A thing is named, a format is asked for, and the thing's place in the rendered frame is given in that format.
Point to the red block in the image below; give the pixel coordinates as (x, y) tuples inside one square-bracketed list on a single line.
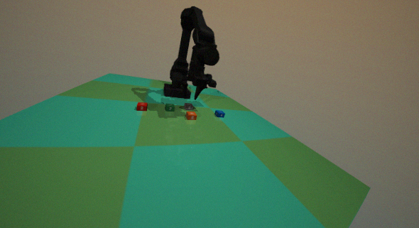
[(142, 106)]

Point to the blue block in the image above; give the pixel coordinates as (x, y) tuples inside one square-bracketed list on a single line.
[(219, 113)]

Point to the orange block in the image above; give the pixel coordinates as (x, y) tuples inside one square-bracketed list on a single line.
[(191, 115)]

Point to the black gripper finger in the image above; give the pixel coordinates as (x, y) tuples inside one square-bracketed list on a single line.
[(198, 91), (184, 86)]

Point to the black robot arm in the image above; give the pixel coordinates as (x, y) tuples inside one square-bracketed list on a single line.
[(205, 51)]

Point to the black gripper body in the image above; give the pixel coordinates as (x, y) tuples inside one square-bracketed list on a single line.
[(179, 77)]

